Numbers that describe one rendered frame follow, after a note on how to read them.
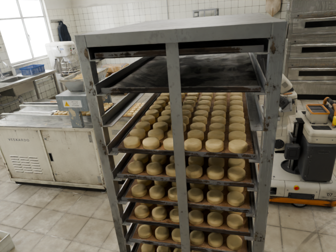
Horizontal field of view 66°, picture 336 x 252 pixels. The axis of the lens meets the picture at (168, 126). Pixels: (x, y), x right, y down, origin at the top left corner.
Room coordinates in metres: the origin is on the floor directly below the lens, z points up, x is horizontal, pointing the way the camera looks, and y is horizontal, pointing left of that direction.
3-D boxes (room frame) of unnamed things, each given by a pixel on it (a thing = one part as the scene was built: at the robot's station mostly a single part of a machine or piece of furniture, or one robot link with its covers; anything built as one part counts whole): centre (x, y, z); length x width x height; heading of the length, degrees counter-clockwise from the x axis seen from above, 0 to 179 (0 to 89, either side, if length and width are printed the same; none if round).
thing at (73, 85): (2.77, 0.82, 1.25); 0.56 x 0.29 x 0.14; 165
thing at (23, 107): (2.94, 0.89, 0.87); 2.01 x 0.03 x 0.07; 75
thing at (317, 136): (2.22, -1.37, 0.59); 0.55 x 0.34 x 0.83; 166
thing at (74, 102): (2.77, 0.82, 1.01); 0.72 x 0.33 x 0.34; 165
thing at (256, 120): (0.87, -0.29, 1.59); 0.64 x 0.03 x 0.03; 165
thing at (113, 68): (6.77, 1.24, 0.62); 0.72 x 0.42 x 0.17; 77
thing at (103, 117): (0.97, 0.09, 1.59); 0.64 x 0.03 x 0.03; 165
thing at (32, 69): (5.50, 2.71, 0.95); 0.40 x 0.30 x 0.14; 163
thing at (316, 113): (2.21, -1.39, 0.87); 0.23 x 0.15 x 0.11; 166
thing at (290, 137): (2.22, -1.10, 0.55); 0.28 x 0.27 x 0.25; 166
